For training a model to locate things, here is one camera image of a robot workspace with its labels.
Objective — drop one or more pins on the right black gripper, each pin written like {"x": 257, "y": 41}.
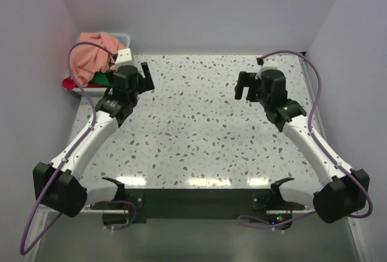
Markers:
{"x": 246, "y": 80}

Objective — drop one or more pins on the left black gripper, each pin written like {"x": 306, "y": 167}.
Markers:
{"x": 147, "y": 82}

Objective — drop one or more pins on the salmon pink t shirt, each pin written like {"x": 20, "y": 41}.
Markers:
{"x": 83, "y": 56}

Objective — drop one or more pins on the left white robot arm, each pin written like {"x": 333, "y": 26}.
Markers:
{"x": 57, "y": 184}

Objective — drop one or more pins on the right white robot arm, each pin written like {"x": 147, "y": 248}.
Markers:
{"x": 344, "y": 190}

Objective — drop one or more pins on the green t shirt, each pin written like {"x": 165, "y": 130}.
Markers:
{"x": 100, "y": 73}

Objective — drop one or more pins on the white laundry basket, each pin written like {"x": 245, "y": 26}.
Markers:
{"x": 124, "y": 39}

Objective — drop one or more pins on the red t shirt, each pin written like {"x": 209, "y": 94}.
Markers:
{"x": 70, "y": 85}

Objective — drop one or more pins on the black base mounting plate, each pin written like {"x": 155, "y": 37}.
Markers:
{"x": 216, "y": 204}

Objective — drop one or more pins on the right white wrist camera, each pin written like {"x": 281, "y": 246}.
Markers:
{"x": 264, "y": 65}

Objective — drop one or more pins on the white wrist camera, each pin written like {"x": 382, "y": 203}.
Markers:
{"x": 124, "y": 58}
{"x": 264, "y": 65}

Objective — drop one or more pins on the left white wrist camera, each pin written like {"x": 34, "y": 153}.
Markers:
{"x": 124, "y": 58}

